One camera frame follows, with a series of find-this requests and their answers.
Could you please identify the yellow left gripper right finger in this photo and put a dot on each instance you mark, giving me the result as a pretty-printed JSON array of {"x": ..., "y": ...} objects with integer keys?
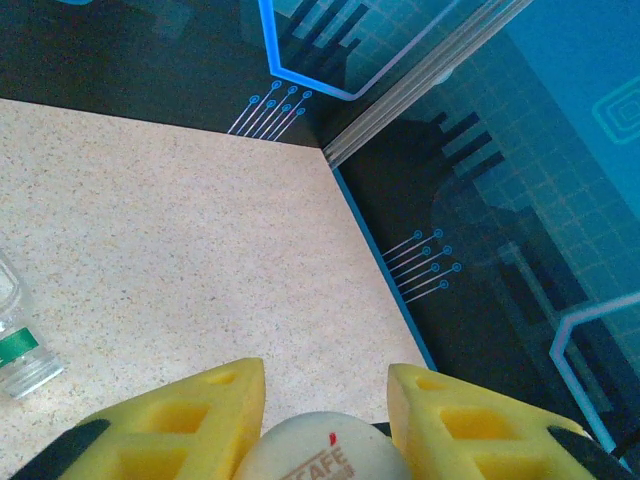
[{"x": 475, "y": 440}]

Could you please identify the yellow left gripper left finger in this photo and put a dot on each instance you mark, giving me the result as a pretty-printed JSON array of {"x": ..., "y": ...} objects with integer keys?
[{"x": 165, "y": 440}]

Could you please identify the beige Nescafe bottle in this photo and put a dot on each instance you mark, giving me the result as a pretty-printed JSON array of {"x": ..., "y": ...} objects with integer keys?
[{"x": 320, "y": 450}]

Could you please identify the clear bottle green label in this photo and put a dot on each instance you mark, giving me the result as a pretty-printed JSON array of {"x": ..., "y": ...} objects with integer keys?
[{"x": 20, "y": 345}]

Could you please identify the aluminium corner post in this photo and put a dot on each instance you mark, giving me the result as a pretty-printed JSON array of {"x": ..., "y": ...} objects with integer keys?
[{"x": 400, "y": 100}]

